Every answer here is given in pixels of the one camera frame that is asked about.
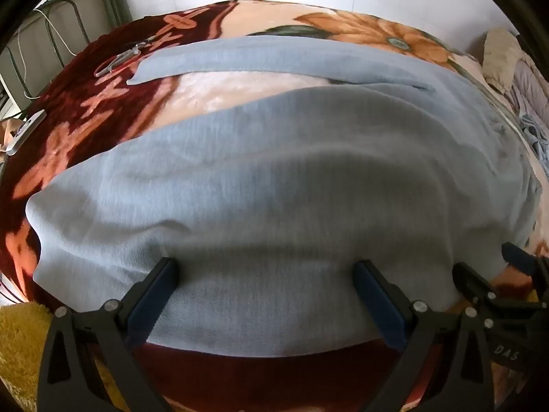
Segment white cable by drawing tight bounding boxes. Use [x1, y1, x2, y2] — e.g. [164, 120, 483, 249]
[17, 9, 84, 99]

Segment grey quilt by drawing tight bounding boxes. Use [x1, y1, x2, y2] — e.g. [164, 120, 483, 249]
[506, 58, 549, 125]

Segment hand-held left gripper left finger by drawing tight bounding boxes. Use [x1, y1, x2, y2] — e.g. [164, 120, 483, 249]
[38, 257, 179, 412]

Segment white flat device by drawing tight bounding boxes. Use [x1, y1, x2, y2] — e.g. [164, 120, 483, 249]
[6, 109, 47, 155]

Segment yellow fuzzy cloth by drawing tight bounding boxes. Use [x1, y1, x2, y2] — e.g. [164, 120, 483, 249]
[0, 302, 125, 412]

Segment blue crumpled cloth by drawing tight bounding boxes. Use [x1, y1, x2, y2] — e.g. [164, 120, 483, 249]
[517, 112, 549, 172]

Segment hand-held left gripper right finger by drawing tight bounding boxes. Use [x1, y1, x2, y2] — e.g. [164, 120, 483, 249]
[353, 259, 499, 412]

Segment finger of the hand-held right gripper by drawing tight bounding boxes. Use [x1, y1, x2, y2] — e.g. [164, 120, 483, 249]
[502, 242, 549, 293]
[452, 262, 499, 310]

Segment green metal bed frame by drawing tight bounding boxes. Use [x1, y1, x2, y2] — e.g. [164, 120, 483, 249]
[9, 0, 131, 78]

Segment floral printed blanket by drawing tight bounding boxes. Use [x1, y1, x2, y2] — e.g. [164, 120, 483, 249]
[0, 0, 549, 412]

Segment beige pillow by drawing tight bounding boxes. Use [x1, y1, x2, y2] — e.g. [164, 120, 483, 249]
[482, 28, 522, 95]

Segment grey pants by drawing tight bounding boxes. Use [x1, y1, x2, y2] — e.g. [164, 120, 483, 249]
[26, 36, 542, 349]

